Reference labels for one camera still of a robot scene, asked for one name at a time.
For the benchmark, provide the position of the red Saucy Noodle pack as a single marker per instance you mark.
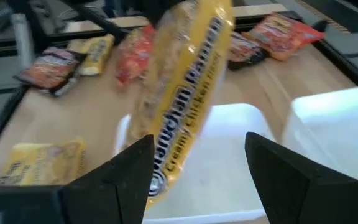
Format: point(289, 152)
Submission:
point(134, 56)
point(283, 35)

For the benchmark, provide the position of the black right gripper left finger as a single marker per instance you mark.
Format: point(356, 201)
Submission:
point(113, 193)

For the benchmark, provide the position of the white plastic bin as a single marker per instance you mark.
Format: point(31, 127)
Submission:
point(337, 133)
point(228, 161)

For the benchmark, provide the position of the black aluminium table frame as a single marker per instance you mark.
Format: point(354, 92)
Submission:
point(342, 63)

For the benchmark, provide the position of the black hazard-striped floor mat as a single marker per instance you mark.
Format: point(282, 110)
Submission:
point(353, 12)

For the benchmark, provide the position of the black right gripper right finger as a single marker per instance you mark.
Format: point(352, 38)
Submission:
point(291, 193)

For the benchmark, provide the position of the yellow Maruchan ramen pack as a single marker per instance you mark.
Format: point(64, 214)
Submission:
point(96, 54)
point(42, 163)
point(191, 77)

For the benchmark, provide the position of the black Fire Noodle pack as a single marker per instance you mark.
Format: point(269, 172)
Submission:
point(50, 70)
point(244, 51)

